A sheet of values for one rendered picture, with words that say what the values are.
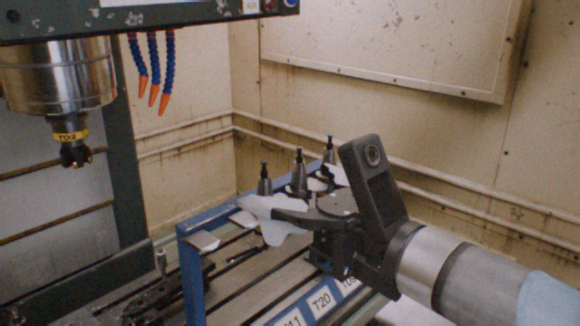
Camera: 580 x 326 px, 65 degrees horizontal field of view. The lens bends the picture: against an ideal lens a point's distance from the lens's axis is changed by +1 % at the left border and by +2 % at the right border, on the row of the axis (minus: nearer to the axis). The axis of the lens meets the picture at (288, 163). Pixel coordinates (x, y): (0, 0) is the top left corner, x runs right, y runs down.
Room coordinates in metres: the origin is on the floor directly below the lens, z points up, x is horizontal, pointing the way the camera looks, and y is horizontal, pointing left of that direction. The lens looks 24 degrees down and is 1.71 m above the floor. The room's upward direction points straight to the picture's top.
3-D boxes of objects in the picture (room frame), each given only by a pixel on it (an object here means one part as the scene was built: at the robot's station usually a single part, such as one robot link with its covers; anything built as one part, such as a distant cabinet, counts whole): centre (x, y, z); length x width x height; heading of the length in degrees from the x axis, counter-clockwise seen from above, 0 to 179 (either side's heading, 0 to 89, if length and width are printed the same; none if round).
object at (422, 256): (0.37, -0.14, 1.43); 0.08 x 0.05 x 0.08; 133
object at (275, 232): (0.45, 0.02, 1.43); 0.09 x 0.03 x 0.06; 79
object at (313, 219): (0.44, -0.03, 1.45); 0.09 x 0.05 x 0.02; 79
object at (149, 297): (0.92, 0.29, 0.93); 0.26 x 0.05 x 0.06; 142
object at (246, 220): (0.81, 0.09, 1.21); 0.07 x 0.05 x 0.01; 47
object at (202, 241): (0.73, 0.16, 1.21); 0.07 x 0.05 x 0.01; 47
